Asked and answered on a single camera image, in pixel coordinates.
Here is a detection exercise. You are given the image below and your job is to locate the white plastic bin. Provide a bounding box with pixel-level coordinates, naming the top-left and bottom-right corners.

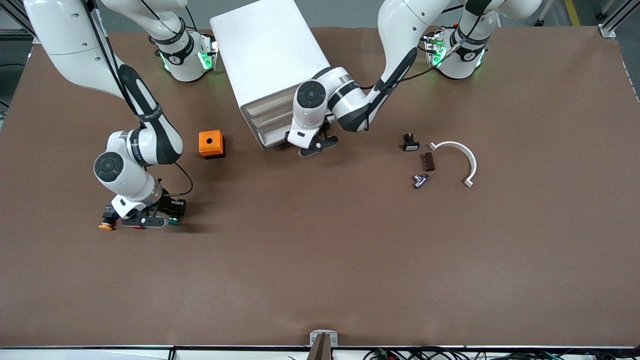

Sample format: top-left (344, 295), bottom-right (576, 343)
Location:
top-left (261, 125), bottom-right (292, 149)

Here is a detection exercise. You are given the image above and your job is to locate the yellow push button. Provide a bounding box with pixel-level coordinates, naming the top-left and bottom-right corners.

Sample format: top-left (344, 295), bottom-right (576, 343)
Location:
top-left (98, 205), bottom-right (120, 232)

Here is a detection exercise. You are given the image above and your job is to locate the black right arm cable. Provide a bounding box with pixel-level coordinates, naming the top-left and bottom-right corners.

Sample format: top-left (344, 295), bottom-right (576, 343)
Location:
top-left (85, 0), bottom-right (195, 198)

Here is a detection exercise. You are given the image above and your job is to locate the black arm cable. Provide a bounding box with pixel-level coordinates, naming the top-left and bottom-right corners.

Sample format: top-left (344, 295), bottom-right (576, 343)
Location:
top-left (350, 30), bottom-right (468, 92)
top-left (85, 0), bottom-right (195, 198)

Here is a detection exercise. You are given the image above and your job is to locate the orange button enclosure box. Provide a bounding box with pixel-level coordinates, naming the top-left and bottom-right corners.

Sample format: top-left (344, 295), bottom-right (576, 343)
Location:
top-left (198, 130), bottom-right (226, 160)

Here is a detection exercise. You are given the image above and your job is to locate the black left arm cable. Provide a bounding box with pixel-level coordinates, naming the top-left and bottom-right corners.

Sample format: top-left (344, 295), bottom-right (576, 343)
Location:
top-left (350, 30), bottom-right (468, 92)

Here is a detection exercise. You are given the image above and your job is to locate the white curved plastic bracket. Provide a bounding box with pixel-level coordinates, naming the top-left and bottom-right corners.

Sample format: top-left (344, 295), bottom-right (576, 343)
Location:
top-left (428, 141), bottom-right (478, 188)

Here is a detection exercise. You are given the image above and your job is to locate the grey metal mount bracket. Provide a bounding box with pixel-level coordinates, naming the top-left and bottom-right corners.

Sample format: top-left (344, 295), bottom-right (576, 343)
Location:
top-left (309, 330), bottom-right (339, 348)

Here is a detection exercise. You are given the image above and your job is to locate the black cable bundle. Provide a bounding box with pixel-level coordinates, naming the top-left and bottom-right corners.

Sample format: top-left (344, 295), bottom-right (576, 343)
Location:
top-left (362, 346), bottom-right (640, 360)

